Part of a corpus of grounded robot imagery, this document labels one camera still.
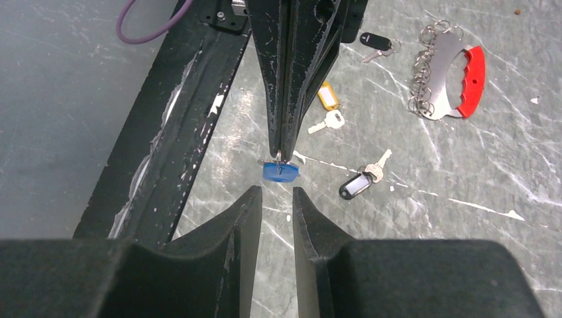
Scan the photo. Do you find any black tagged key left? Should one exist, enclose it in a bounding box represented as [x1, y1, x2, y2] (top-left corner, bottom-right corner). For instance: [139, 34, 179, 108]
[359, 32, 402, 64]

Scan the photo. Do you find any blue tagged key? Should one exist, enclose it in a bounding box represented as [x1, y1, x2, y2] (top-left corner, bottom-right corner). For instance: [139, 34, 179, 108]
[257, 151, 300, 183]

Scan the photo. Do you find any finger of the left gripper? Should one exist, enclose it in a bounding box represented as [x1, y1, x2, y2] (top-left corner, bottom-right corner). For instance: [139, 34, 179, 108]
[245, 1, 292, 152]
[280, 1, 349, 160]

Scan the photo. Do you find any yellow tagged key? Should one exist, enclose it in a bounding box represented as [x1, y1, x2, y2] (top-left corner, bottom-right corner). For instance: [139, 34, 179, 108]
[308, 81, 345, 134]

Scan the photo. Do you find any red handled metal keyring holder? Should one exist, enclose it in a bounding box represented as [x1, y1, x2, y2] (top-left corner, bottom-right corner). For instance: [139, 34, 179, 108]
[408, 19, 486, 121]

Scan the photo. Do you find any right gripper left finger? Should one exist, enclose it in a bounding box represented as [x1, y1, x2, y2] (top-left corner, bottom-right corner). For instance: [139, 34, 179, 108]
[1, 186, 262, 317]

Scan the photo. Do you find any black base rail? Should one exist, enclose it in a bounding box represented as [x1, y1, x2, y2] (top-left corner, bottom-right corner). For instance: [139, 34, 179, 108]
[74, 1, 367, 248]

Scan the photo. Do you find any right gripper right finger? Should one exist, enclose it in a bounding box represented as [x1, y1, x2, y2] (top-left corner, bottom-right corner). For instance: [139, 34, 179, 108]
[292, 187, 544, 317]

